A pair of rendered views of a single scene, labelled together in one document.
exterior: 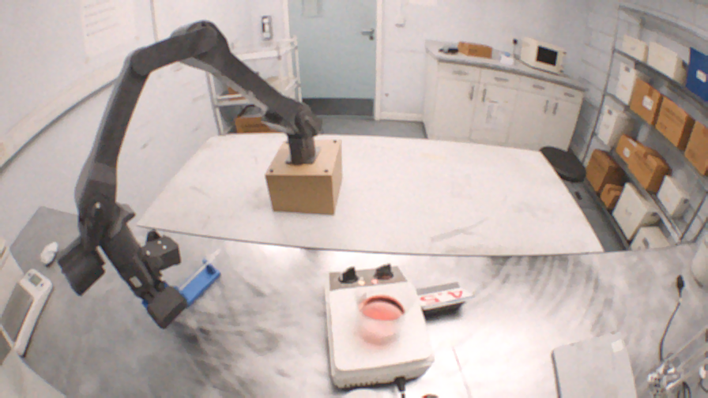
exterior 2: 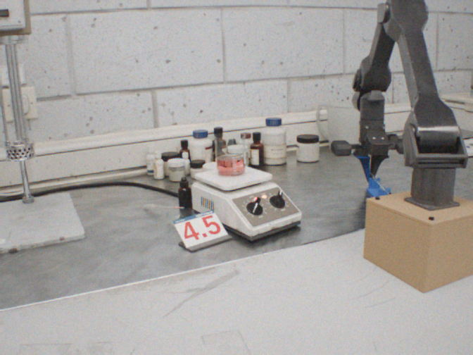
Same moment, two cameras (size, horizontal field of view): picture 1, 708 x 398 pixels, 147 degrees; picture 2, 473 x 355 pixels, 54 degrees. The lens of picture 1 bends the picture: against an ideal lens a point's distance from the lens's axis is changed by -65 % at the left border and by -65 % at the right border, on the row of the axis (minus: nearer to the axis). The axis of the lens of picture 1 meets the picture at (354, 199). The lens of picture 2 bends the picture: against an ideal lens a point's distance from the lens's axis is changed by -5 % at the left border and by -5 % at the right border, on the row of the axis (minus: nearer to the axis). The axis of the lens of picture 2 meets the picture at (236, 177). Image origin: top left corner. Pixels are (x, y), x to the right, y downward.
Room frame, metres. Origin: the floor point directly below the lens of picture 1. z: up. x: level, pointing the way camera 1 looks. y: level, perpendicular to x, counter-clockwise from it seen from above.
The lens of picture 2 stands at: (1.00, -0.50, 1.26)
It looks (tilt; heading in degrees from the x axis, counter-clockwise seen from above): 16 degrees down; 150
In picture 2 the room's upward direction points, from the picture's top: 2 degrees counter-clockwise
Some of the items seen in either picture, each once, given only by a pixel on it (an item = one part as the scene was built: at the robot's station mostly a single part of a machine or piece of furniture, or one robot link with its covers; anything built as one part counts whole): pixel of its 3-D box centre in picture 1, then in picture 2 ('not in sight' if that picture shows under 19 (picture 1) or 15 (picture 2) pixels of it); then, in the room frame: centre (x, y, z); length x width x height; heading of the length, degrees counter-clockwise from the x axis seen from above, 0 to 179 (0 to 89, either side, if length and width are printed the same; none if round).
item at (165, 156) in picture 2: not in sight; (169, 163); (-0.21, -0.01, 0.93); 0.05 x 0.05 x 0.06
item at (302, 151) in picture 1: (301, 144); (431, 184); (0.55, 0.11, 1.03); 0.07 x 0.07 x 0.06; 80
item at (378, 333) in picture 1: (384, 313); (229, 156); (0.16, -0.03, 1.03); 0.07 x 0.06 x 0.08; 92
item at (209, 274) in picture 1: (196, 281); (379, 190); (0.27, 0.29, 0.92); 0.10 x 0.03 x 0.04; 150
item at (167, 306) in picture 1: (137, 270); (371, 135); (0.20, 0.33, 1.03); 0.19 x 0.06 x 0.08; 60
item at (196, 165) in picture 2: not in sight; (198, 169); (-0.13, 0.04, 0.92); 0.04 x 0.04 x 0.04
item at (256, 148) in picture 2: not in sight; (256, 149); (-0.13, 0.22, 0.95); 0.04 x 0.04 x 0.10
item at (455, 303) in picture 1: (442, 294); (202, 229); (0.25, -0.14, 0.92); 0.09 x 0.06 x 0.04; 97
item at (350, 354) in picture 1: (378, 324); (233, 176); (0.17, -0.03, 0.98); 0.12 x 0.12 x 0.01; 6
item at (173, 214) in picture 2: (450, 356); (179, 217); (0.14, -0.14, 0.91); 0.06 x 0.06 x 0.02
